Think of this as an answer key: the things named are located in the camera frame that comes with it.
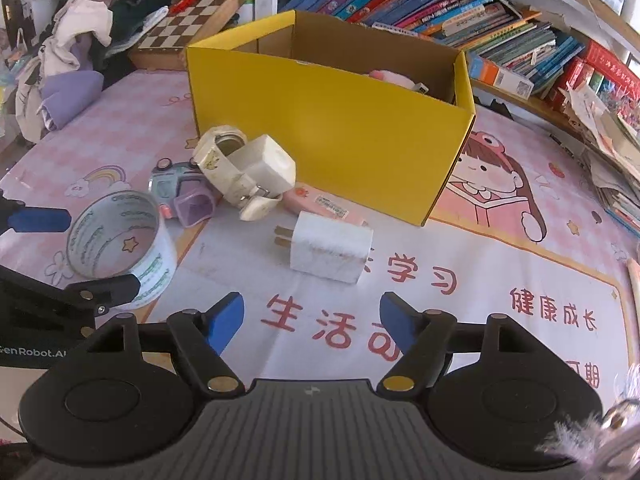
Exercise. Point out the purple garment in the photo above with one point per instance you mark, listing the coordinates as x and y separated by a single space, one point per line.
70 95

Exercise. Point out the white tote bag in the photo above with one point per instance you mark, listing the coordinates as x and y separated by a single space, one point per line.
30 100

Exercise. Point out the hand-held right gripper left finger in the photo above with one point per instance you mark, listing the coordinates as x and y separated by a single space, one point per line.
227 319

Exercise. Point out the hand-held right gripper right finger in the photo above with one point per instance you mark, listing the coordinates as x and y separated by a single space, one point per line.
396 319

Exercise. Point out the wooden chessboard box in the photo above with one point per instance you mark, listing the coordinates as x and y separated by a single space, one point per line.
200 20

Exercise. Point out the red boxed book set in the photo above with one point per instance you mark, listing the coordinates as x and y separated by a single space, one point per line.
595 72

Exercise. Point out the orange and white box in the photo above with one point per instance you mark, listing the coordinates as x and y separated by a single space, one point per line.
500 76

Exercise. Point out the black garment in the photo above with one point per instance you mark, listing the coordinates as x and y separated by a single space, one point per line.
135 15

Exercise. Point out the clear printed tape roll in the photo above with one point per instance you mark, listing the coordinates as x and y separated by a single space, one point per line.
161 260

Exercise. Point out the pink plush toy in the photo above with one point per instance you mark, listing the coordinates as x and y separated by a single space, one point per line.
390 76

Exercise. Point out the cream garment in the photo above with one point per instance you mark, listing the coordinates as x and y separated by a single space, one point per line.
82 25

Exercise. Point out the yellow cardboard box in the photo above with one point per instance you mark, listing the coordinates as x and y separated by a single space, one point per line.
325 130

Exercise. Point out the pink eraser case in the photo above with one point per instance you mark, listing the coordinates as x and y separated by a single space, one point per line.
320 205

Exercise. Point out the white charger plug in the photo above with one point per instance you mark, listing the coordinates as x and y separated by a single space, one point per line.
330 250

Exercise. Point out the stack of paper booklets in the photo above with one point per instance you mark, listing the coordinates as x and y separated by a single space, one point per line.
615 160

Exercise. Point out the pink printed desktop mat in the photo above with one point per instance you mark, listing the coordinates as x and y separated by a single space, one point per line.
500 245

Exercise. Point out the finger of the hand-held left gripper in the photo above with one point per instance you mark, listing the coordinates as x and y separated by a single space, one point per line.
107 290
41 220

